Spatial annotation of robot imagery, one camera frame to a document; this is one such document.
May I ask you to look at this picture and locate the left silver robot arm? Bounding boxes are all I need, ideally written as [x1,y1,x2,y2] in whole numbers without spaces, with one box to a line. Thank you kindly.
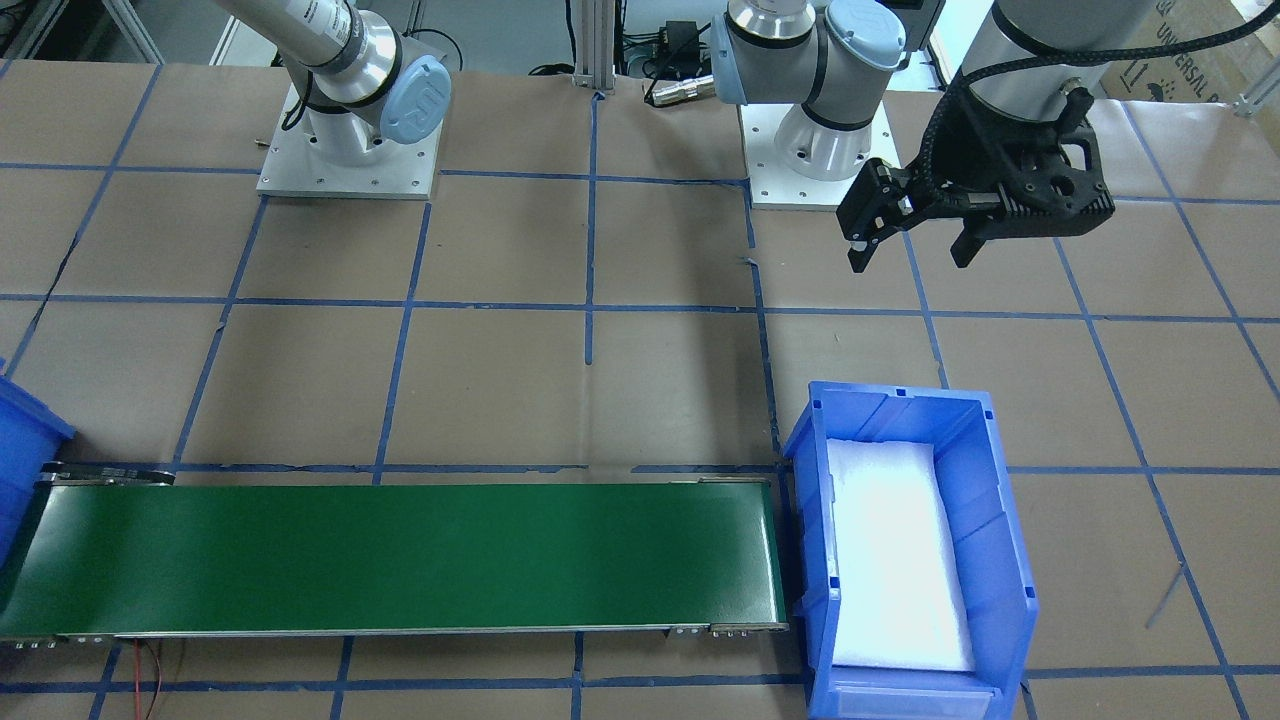
[709,1,1149,273]

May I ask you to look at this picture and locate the red black conveyor wires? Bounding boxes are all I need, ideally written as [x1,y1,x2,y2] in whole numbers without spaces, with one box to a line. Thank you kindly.
[132,641,166,720]

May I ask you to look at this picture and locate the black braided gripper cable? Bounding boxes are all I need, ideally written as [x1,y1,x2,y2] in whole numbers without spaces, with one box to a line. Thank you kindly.
[915,0,1271,201]

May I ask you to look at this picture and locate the aluminium frame post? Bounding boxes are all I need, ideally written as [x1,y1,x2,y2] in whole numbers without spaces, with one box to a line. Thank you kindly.
[570,1,622,96]

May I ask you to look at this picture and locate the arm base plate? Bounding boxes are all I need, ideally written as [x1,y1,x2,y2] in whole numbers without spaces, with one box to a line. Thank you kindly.
[740,104,900,211]
[256,109,444,201]

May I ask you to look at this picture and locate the blue plastic bin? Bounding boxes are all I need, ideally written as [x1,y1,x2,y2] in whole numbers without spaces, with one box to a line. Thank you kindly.
[783,380,1039,719]
[1,377,76,561]

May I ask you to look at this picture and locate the cardboard box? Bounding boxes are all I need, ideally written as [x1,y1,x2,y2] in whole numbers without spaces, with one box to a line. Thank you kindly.
[1101,1,1279,102]

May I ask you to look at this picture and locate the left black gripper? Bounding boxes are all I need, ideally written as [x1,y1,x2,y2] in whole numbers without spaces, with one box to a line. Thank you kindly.
[836,87,1115,274]

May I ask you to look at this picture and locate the white foam pad bin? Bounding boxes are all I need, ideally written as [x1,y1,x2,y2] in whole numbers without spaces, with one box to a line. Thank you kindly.
[826,439,975,673]

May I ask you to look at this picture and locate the green conveyor belt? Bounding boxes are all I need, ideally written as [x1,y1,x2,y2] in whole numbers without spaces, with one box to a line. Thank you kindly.
[3,480,788,641]

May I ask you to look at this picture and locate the black power adapter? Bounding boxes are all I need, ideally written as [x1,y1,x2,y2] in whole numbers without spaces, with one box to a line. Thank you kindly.
[657,20,701,64]

